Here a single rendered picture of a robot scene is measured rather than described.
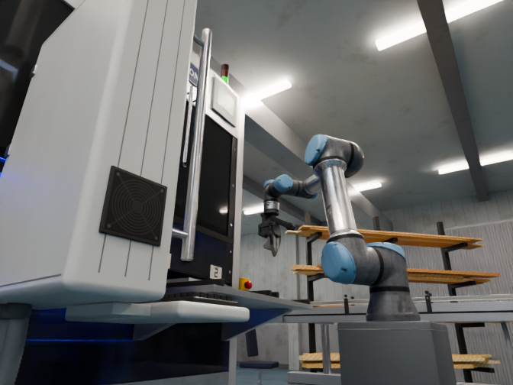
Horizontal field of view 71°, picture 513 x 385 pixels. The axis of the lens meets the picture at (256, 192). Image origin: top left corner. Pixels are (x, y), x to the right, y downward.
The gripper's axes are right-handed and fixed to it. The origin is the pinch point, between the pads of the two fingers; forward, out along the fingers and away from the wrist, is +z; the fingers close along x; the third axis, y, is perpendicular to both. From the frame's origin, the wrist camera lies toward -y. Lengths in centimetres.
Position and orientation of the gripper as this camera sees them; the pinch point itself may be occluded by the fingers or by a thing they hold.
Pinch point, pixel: (275, 253)
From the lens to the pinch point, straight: 162.7
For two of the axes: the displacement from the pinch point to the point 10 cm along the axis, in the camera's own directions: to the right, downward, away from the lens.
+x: -5.2, -3.3, -7.9
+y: -8.6, 1.8, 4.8
